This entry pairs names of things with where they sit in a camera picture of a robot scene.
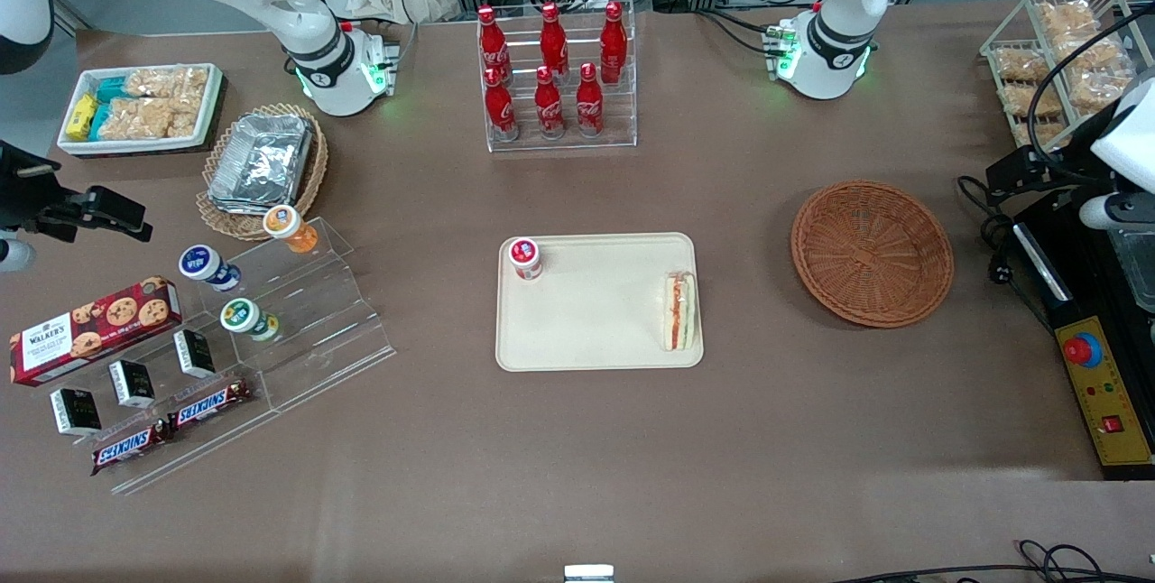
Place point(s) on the red lid yogurt cup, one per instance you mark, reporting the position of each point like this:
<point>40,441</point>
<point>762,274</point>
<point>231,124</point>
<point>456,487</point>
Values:
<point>525,256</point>

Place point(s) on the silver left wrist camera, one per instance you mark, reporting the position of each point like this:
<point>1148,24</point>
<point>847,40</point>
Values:
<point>1096,213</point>

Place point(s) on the aluminium foil tray stack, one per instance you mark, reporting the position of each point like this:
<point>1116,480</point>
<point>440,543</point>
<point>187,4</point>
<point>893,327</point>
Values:
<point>262,159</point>

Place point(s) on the clear acrylic bottle rack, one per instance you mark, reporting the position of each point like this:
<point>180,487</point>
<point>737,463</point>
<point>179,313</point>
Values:
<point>623,114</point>

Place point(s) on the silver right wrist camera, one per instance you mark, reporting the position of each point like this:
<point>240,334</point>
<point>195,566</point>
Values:
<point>13,255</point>

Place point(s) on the yellow emergency stop control box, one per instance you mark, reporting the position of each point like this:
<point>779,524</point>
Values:
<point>1110,393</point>

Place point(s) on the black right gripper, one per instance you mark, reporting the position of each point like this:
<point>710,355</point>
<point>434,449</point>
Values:
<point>20,193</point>

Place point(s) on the beige plastic tray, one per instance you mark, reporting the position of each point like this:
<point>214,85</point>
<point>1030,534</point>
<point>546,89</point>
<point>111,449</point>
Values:
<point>595,321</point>

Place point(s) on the triangular sandwich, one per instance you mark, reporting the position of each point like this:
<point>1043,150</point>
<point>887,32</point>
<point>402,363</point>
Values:
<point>679,312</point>

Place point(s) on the clear plastic container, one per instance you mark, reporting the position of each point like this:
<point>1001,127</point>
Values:
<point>1135,267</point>

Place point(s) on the clear acrylic stepped stand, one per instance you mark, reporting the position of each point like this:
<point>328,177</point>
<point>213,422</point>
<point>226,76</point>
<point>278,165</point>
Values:
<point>325,321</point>
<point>217,439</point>

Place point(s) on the clear rice cracker bag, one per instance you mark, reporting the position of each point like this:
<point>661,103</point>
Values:
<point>135,118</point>
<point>183,123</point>
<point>149,83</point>
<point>190,82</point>

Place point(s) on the red Walkers cookie box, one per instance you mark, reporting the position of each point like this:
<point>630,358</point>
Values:
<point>90,330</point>

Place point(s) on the green lid drink bottle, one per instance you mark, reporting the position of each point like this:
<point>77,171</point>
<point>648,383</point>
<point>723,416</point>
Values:
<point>244,317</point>

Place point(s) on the blue lid drink bottle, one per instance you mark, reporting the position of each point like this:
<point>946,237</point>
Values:
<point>203,264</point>

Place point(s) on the white rectangular snack bin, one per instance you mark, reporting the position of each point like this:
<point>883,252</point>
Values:
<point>212,105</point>

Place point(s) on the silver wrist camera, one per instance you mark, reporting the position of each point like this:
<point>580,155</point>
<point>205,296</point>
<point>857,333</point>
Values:
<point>13,255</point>
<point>1096,213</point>

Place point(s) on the brown wicker basket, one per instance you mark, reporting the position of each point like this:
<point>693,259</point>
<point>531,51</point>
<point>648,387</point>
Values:
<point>871,254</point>

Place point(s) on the yellow snack packet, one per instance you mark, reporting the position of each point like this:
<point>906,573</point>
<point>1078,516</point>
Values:
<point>81,116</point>

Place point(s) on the teal snack packet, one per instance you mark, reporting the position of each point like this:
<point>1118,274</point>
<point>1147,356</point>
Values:
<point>99,121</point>
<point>112,90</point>

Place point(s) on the black equipment base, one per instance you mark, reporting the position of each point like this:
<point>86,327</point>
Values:
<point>1083,294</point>

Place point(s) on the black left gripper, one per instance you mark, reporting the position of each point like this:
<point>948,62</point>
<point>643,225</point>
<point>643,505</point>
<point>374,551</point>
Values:
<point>1067,152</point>

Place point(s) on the small black box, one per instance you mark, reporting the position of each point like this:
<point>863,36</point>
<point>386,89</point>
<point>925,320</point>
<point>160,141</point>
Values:
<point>195,353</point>
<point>76,411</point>
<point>133,384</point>

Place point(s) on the pale wicker basket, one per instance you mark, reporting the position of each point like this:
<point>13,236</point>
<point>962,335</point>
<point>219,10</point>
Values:
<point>226,224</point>

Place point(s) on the Snickers chocolate bar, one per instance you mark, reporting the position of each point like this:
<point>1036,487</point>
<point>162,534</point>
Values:
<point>209,403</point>
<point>131,446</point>

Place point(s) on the red cola bottle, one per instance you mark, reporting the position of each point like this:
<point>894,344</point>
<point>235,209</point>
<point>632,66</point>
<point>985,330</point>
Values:
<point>500,109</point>
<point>549,109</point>
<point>589,105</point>
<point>552,37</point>
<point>614,41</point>
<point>492,37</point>

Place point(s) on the orange lid drink bottle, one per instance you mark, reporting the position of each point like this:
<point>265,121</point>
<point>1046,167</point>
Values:
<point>287,226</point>

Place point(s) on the bagged fried snack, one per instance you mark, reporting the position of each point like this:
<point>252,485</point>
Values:
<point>1024,101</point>
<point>1021,65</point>
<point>1096,55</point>
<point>1096,94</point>
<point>1038,134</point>
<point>1067,19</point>

